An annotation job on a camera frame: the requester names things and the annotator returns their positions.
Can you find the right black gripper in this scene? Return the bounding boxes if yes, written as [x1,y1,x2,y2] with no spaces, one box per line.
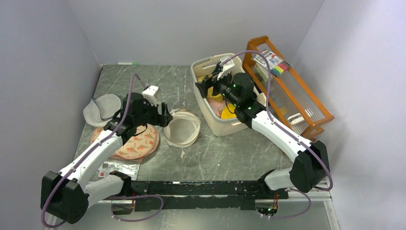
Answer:
[196,69,240,107]

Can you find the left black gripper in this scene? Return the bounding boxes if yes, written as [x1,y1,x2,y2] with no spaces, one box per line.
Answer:
[134,97,173,127]

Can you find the mustard yellow bra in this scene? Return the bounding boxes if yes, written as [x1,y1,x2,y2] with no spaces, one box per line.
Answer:
[197,74,224,103]

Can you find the white mesh laundry bag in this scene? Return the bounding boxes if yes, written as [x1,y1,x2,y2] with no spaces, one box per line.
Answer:
[163,108,201,148]

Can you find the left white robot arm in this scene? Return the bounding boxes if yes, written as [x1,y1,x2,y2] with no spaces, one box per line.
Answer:
[40,92,173,228]

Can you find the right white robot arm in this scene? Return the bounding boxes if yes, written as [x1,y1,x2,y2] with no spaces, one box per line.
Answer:
[195,73,332,198]

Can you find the cream plastic laundry basket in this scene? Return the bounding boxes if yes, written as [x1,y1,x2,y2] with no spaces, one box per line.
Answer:
[191,53,265,137]

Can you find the pink bra in basket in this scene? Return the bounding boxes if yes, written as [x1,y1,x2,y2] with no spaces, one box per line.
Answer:
[206,98,226,118]

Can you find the floral pink laundry bag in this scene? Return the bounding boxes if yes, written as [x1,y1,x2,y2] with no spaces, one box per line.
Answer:
[110,124,160,161]

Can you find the yellow bra in basket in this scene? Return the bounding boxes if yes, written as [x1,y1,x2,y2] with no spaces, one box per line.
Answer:
[220,103,237,119]

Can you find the green white marker pen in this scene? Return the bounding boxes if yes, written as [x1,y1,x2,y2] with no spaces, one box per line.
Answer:
[117,62,138,65]

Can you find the coloured marker pen pack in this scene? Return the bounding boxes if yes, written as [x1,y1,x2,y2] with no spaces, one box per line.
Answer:
[252,50,291,77]

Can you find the orange wooden rack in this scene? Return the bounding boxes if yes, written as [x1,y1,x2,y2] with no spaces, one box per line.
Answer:
[242,54,334,141]

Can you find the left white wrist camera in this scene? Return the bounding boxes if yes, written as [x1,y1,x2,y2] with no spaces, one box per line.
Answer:
[142,85,159,106]

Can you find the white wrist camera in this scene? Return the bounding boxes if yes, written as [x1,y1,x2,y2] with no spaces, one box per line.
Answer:
[212,56,235,81]
[142,85,159,106]

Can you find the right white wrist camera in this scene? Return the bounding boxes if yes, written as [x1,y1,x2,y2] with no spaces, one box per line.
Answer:
[212,56,235,81]

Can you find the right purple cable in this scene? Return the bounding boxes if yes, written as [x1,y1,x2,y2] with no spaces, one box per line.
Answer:
[220,50,334,192]

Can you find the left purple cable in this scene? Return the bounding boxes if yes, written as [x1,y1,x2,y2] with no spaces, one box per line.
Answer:
[40,73,148,229]

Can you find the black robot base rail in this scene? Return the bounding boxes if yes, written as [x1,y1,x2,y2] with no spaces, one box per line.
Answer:
[118,180,289,212]

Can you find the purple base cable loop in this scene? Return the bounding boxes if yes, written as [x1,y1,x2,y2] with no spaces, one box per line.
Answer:
[110,195,164,222]

